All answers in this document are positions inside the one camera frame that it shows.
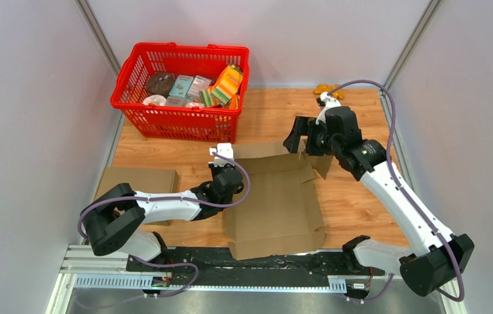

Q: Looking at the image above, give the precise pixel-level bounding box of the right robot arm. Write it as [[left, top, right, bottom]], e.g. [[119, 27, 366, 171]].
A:
[[283, 107, 475, 296]]

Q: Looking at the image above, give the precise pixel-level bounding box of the brown round packet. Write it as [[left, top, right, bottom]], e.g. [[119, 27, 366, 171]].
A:
[[145, 72, 175, 97]]

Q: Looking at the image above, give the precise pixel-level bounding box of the green striped sponge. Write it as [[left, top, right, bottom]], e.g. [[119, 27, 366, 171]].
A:
[[199, 86, 219, 107]]

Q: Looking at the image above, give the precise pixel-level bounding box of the red plastic basket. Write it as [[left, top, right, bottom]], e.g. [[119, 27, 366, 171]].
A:
[[111, 43, 249, 143]]

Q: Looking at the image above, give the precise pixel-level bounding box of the teal small box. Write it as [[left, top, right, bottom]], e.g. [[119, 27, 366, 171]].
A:
[[168, 75, 194, 98]]

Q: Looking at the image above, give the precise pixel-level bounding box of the yellow toy figure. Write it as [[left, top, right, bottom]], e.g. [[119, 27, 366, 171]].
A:
[[313, 84, 344, 100]]

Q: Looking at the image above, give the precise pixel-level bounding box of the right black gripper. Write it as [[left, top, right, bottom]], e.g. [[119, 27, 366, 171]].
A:
[[283, 116, 341, 157]]

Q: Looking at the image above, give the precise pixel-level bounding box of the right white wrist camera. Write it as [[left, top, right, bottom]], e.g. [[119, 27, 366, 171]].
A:
[[316, 92, 342, 124]]

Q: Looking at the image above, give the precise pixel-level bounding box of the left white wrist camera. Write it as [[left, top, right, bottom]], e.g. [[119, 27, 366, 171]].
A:
[[209, 143, 234, 167]]

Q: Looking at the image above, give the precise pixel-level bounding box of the striped sponge pack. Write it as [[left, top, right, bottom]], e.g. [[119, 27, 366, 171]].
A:
[[211, 64, 244, 105]]

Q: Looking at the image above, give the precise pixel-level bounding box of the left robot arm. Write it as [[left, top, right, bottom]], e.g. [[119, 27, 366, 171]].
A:
[[78, 165, 249, 271]]

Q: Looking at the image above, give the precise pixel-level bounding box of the grey pink small box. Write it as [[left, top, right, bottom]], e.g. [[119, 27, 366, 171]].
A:
[[187, 75, 212, 101]]

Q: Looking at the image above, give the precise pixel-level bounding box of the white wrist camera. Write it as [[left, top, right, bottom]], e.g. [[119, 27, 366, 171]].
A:
[[316, 92, 342, 124], [209, 143, 234, 167]]

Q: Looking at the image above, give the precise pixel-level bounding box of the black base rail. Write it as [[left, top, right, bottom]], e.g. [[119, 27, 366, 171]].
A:
[[62, 246, 451, 293]]

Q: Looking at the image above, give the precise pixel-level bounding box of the cardboard box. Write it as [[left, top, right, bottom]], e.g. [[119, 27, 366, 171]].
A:
[[94, 166, 181, 227]]

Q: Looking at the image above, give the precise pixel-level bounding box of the cardboard sheet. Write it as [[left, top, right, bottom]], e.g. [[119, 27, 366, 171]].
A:
[[223, 142, 333, 260]]

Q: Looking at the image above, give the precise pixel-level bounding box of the white round container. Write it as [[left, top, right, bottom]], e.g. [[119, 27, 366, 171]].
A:
[[143, 94, 167, 106]]

